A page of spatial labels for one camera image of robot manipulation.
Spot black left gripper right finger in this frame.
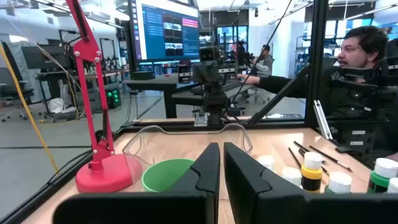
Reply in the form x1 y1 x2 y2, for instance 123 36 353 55
223 142 308 224

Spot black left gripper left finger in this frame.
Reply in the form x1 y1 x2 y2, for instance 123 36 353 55
169 142 221 224

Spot yellow paint bottle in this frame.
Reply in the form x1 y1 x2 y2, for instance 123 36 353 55
300 151 324 194

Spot dark green paint bottle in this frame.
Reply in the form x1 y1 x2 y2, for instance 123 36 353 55
323 171 354 194

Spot large green paint bottle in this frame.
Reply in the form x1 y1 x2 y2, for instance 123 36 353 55
367 157 398 194

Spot black desk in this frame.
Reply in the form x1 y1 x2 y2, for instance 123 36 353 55
172 83 259 106
123 73 200 119

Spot person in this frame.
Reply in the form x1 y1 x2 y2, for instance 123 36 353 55
234 40 249 66
238 26 398 162
250 44 274 77

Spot clear plastic bin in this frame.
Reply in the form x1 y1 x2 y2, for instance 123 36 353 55
122 123 254 194

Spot silver mounting plate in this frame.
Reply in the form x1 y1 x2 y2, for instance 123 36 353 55
194 111 209 127

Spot green plastic cup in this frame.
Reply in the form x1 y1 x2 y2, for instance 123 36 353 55
141 157 196 193

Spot grey office chair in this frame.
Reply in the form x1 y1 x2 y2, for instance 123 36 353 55
241 85 271 105

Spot large computer monitor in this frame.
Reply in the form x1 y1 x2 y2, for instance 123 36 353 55
128 0 201 65

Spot black computer green lights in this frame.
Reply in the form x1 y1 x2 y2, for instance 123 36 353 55
104 88 123 110

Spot red desk lamp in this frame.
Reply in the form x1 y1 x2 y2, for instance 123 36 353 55
64 0 143 194

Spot black box white labels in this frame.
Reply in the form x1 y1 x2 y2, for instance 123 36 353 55
335 123 379 156

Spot white plastic bag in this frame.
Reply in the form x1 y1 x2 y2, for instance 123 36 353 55
47 97 78 114

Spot black monitor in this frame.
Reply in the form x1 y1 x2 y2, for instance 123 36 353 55
21 44 72 72

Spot silver metal bracket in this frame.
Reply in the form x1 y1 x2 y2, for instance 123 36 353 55
313 100 333 141

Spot thin yellow cable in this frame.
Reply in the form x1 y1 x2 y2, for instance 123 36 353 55
0 43 60 174

